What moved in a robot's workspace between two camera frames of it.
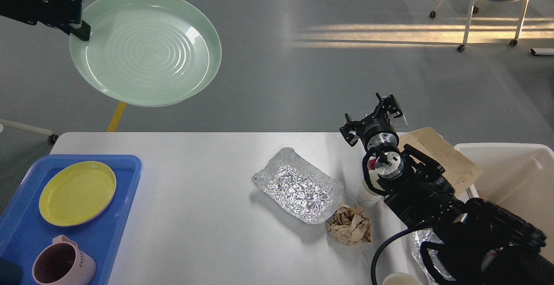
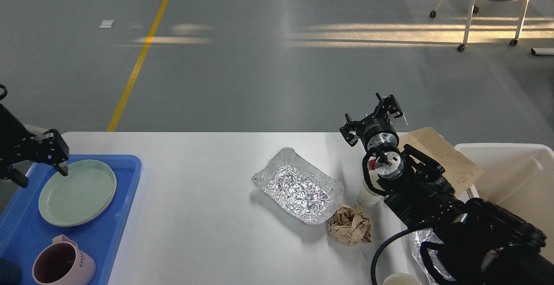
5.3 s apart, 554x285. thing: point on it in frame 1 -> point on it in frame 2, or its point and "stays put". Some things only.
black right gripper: [377, 131] stays put
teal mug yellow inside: [11, 273] stays put
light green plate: [147, 48] -> [85, 193]
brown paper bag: [459, 171] stays put
